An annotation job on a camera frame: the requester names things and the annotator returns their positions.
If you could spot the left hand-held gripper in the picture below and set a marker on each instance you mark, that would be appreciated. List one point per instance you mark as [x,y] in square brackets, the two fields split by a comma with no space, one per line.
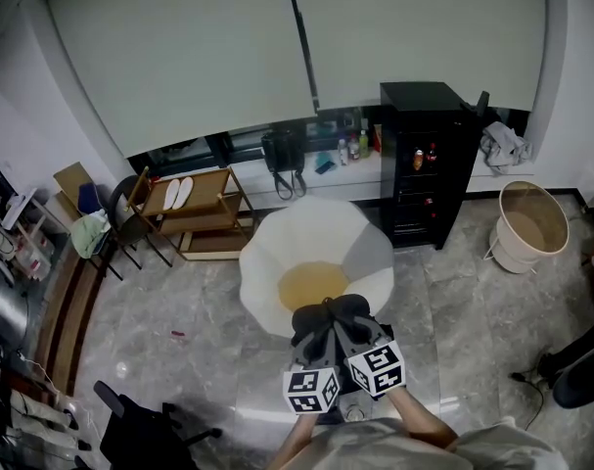
[308,390]

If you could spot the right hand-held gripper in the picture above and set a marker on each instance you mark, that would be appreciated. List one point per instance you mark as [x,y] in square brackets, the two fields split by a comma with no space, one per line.
[377,370]

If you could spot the black cloth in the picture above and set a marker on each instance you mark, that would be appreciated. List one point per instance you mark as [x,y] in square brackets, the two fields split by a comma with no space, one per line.
[352,306]

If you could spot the person's left forearm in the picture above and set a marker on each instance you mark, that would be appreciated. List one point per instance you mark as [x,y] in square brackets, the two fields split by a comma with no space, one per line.
[299,438]

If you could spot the person's right forearm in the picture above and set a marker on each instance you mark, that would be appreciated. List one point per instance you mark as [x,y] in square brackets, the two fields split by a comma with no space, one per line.
[421,419]

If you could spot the person's beige shirt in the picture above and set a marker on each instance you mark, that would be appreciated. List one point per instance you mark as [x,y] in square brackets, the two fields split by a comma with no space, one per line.
[399,451]

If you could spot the small red scrap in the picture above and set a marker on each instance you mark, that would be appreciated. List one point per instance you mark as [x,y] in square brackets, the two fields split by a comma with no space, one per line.
[178,334]

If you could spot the white round basket table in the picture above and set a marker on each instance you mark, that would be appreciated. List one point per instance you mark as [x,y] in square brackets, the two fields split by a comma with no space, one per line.
[509,257]

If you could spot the black smartphone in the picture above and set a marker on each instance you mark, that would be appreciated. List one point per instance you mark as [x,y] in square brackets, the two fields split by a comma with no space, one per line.
[326,168]

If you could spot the teal cloth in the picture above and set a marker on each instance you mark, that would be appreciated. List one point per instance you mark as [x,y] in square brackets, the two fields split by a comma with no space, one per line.
[325,156]

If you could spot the white spray bottle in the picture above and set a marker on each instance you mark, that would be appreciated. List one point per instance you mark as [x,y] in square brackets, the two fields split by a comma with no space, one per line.
[343,154]

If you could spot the orange drink bottle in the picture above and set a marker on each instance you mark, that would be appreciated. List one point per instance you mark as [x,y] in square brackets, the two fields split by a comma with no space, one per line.
[418,159]

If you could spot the red label bottle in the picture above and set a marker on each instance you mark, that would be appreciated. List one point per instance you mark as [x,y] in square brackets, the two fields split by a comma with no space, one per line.
[353,149]

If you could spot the green drink bottle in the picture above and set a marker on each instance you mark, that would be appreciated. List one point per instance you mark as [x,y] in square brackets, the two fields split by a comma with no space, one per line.
[363,146]

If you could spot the wooden shelf rack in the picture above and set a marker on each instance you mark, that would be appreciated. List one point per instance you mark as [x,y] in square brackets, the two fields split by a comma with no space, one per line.
[198,194]

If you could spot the dark cola bottle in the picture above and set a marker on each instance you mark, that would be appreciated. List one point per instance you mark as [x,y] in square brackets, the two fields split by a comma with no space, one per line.
[431,155]

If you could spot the black office chair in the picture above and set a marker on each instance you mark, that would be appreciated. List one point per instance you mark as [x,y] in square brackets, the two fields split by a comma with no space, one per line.
[135,429]

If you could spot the black handbag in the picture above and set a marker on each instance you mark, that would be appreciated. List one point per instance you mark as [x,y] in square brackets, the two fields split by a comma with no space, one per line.
[282,152]

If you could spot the white insole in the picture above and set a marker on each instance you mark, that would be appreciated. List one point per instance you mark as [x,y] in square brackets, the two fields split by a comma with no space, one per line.
[184,191]
[170,195]

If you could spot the black round-back chair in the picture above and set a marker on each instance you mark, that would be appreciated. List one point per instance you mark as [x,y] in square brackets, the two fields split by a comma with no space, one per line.
[132,230]

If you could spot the black mini fridge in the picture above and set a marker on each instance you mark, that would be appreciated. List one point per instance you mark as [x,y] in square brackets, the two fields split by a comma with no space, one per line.
[419,115]

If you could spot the red white small container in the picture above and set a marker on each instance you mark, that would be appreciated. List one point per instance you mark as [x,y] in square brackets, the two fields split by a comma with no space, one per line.
[154,179]

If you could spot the grey crumpled garment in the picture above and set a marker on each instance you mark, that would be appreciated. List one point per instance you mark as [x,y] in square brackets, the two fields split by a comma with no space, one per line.
[504,147]

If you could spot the black metal chair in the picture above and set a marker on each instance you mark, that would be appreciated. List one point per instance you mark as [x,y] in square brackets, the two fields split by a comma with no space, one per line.
[100,243]

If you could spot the wooden step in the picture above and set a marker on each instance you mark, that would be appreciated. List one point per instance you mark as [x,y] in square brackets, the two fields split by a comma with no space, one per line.
[64,321]

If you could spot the light green cloth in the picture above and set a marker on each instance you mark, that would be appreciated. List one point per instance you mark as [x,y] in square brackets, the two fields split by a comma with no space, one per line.
[88,233]

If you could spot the clear plastic storage boxes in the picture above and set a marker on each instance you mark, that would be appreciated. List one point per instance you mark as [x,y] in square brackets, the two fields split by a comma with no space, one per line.
[32,257]

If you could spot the cardboard sheet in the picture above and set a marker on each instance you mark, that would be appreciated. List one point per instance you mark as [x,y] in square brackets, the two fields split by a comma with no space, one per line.
[71,176]

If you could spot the white roller blind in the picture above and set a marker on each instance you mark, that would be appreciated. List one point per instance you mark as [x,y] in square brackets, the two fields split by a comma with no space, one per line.
[424,32]
[179,57]

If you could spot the small white table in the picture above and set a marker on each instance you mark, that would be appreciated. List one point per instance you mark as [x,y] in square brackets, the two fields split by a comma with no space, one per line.
[20,203]

